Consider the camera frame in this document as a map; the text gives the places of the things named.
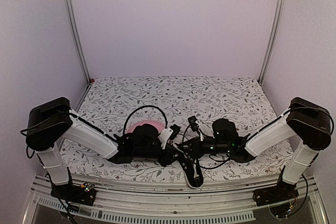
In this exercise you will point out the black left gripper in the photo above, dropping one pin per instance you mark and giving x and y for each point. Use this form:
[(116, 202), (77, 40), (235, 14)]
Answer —
[(167, 160)]

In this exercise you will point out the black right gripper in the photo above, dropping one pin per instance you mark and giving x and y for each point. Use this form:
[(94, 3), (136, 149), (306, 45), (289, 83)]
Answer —
[(195, 151)]

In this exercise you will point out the black white canvas sneaker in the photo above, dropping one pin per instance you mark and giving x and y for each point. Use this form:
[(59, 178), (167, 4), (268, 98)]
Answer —
[(191, 169)]

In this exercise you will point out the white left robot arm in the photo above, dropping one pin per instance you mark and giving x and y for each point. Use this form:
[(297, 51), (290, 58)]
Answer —
[(56, 120)]

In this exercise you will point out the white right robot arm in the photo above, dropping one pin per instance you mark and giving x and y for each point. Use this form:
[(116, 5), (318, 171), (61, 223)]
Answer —
[(309, 124)]

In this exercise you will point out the pink plastic plate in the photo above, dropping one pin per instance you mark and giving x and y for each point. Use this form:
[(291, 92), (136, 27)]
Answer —
[(145, 133)]

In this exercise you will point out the floral patterned table mat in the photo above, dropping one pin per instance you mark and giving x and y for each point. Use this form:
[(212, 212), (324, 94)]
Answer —
[(114, 103)]

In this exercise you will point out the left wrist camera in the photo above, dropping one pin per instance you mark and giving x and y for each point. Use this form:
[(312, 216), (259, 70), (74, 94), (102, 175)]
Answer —
[(168, 134)]

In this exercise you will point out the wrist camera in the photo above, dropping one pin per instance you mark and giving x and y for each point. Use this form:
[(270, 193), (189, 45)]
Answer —
[(168, 134), (193, 123)]

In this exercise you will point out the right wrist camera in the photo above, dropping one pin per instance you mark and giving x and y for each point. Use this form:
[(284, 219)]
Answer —
[(193, 123)]

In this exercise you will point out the aluminium front rail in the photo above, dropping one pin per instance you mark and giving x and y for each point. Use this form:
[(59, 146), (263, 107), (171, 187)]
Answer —
[(121, 201)]

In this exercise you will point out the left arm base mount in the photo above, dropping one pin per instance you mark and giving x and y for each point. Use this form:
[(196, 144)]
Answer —
[(83, 194)]

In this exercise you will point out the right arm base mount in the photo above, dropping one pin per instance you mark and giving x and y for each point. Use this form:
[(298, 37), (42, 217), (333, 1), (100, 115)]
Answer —
[(274, 194)]

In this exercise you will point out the left aluminium frame post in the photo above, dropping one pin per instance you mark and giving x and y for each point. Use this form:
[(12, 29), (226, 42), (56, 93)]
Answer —
[(76, 39)]

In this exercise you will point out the aluminium frame post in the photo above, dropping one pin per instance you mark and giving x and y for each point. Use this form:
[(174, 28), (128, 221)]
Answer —
[(76, 39), (271, 41)]

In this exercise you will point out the right aluminium frame post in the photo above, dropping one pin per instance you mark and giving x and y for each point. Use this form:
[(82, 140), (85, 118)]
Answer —
[(271, 41)]

